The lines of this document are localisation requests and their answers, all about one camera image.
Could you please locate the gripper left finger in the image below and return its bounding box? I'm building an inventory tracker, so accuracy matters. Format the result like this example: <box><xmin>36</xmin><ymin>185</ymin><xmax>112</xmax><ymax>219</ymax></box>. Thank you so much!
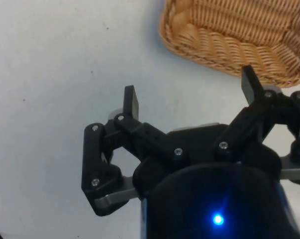
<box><xmin>80</xmin><ymin>85</ymin><xmax>191</xmax><ymax>217</ymax></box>

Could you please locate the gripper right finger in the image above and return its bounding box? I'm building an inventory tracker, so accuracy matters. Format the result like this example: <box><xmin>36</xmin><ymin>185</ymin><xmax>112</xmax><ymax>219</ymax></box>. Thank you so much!
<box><xmin>212</xmin><ymin>64</ymin><xmax>300</xmax><ymax>173</ymax></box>

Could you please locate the brown wicker basket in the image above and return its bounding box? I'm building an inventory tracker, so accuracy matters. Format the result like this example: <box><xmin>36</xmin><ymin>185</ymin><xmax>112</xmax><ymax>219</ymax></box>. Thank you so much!
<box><xmin>158</xmin><ymin>0</ymin><xmax>300</xmax><ymax>89</ymax></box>

